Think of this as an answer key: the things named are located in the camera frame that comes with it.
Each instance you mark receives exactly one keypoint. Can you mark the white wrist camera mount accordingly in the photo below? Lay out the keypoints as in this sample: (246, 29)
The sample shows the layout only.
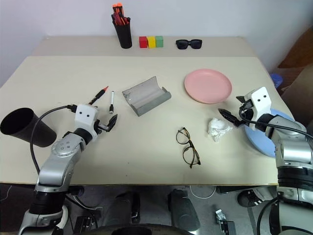
(85, 115)
(261, 96)

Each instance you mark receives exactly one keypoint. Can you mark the black shoe with white stripes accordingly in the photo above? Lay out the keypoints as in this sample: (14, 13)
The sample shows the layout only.
(248, 199)

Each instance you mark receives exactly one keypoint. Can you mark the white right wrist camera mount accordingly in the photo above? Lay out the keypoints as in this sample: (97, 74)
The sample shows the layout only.
(261, 96)

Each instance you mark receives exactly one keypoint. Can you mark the black sunglasses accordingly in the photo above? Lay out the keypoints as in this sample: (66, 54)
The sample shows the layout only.
(182, 44)

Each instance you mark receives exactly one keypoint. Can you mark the light blue plate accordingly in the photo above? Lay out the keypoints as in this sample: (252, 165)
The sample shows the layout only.
(259, 142)

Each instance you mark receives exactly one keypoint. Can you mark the tortoiseshell frame eyeglasses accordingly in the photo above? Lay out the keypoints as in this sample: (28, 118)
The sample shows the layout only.
(183, 135)

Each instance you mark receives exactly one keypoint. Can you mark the small black box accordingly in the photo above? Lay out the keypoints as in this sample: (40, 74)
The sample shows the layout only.
(228, 228)

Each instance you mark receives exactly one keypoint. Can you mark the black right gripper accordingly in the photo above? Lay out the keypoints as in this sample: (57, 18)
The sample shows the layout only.
(246, 107)

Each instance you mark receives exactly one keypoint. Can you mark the black empty tipped cup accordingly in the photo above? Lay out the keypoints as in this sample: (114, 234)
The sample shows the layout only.
(14, 124)

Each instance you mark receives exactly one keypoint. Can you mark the yellow cube block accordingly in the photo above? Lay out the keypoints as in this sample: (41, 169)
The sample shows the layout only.
(151, 42)

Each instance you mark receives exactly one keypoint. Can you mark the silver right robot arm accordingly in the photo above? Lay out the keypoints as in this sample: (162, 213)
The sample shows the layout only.
(293, 147)

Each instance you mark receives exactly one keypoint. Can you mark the white tissue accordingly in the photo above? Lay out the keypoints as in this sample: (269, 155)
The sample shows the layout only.
(217, 127)

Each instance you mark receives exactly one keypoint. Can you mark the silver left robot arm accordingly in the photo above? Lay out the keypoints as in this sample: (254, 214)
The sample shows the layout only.
(61, 147)

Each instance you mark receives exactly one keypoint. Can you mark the white marker with black cap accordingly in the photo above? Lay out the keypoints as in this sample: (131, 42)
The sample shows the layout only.
(112, 98)

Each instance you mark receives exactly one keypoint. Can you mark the red cube block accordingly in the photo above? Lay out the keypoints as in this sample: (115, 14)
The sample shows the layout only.
(143, 42)

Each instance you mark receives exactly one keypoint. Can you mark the blue plastic container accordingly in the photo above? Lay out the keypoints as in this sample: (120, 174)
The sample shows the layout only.
(277, 80)

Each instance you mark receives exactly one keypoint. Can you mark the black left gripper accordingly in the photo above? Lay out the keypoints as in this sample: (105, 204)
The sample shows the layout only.
(101, 126)

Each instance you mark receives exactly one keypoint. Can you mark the black pen with red tip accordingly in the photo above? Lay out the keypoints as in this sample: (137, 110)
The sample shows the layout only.
(100, 93)

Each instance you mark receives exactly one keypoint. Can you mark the black upright pen holder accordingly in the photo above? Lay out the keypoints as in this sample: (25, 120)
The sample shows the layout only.
(124, 36)

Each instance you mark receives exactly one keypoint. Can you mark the grey glasses case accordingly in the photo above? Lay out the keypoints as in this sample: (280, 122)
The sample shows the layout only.
(144, 95)

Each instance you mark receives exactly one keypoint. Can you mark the green cube block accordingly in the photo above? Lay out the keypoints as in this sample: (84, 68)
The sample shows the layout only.
(159, 41)

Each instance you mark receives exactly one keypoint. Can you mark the orange capped black pen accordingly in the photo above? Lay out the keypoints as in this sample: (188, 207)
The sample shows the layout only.
(119, 6)
(114, 8)

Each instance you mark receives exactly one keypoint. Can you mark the pink plate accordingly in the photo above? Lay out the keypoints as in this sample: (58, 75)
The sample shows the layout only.
(207, 85)

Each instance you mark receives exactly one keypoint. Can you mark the black electronic device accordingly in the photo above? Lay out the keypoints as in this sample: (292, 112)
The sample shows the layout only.
(84, 225)

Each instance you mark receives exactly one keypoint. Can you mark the brown cardboard box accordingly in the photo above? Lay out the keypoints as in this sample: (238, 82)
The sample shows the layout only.
(300, 98)

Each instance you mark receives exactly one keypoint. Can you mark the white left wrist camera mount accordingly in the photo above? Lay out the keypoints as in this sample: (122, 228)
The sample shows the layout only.
(85, 115)

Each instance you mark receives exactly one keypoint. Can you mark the black rounded shape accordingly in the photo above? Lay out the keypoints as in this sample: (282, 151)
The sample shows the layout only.
(182, 208)

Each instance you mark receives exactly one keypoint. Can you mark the metal caster wheel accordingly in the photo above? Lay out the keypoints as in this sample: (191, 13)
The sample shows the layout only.
(220, 218)

